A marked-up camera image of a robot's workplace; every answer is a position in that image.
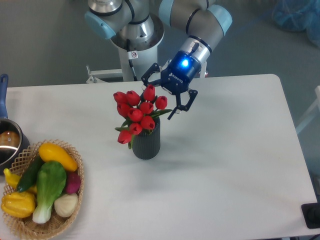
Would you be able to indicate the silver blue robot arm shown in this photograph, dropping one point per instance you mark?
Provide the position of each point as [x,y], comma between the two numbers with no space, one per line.
[204,23]

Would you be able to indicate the black device at edge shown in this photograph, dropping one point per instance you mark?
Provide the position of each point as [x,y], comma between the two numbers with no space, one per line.
[311,214]

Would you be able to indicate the white frame at right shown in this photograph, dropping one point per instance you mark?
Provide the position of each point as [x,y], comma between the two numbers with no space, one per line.
[312,111]

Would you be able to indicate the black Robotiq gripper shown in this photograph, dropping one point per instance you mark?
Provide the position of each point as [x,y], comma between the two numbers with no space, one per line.
[178,75]

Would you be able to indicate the green bok choy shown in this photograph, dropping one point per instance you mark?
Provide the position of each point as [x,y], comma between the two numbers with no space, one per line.
[51,181]

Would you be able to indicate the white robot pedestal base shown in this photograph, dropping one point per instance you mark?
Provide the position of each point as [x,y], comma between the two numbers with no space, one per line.
[137,46]

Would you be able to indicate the dark ribbed cylindrical vase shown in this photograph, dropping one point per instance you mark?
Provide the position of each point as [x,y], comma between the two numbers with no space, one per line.
[147,145]

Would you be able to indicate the small yellow gourd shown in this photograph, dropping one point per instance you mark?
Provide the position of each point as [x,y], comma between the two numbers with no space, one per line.
[13,179]

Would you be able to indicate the blue handled saucepan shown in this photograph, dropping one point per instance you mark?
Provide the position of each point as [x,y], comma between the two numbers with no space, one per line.
[12,139]

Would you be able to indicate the red tulip bouquet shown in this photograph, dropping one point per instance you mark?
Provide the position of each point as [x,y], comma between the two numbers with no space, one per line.
[140,113]

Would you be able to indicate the dark green cucumber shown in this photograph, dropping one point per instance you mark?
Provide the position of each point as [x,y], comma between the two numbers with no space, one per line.
[29,177]

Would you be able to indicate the yellow bell pepper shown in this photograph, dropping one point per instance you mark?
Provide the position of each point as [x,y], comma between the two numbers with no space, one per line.
[18,204]

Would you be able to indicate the woven wicker basket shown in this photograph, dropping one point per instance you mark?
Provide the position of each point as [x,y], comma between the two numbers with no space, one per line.
[25,228]

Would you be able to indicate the yellow squash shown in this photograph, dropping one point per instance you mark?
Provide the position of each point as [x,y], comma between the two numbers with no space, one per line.
[52,152]

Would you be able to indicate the blue plastic bag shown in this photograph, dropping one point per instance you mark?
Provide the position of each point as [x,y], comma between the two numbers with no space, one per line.
[299,16]

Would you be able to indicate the white garlic bulb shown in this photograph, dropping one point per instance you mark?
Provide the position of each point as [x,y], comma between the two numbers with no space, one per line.
[66,204]

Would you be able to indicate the purple radish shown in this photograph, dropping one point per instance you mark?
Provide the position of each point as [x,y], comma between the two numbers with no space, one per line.
[73,183]

